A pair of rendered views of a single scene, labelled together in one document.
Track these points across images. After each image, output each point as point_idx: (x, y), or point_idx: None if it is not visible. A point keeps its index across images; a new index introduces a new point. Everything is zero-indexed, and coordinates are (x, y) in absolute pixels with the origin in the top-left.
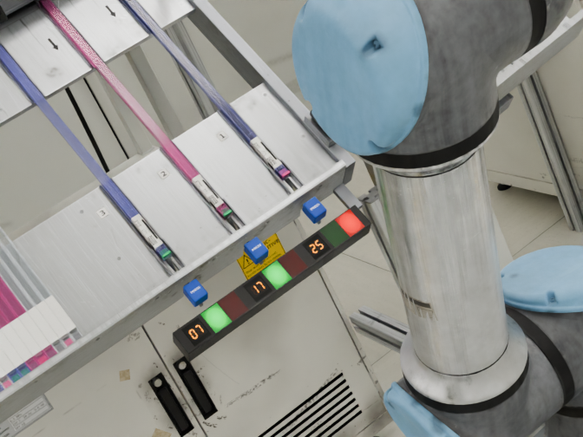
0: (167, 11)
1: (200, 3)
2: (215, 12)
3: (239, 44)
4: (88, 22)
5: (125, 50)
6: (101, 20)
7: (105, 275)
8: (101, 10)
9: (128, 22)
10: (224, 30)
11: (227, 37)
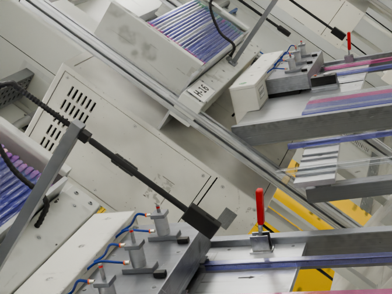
0: (289, 254)
1: (309, 233)
2: (326, 230)
3: (371, 229)
4: (239, 290)
5: (292, 285)
6: (247, 284)
7: None
8: (239, 281)
9: (270, 273)
10: (349, 231)
11: (357, 231)
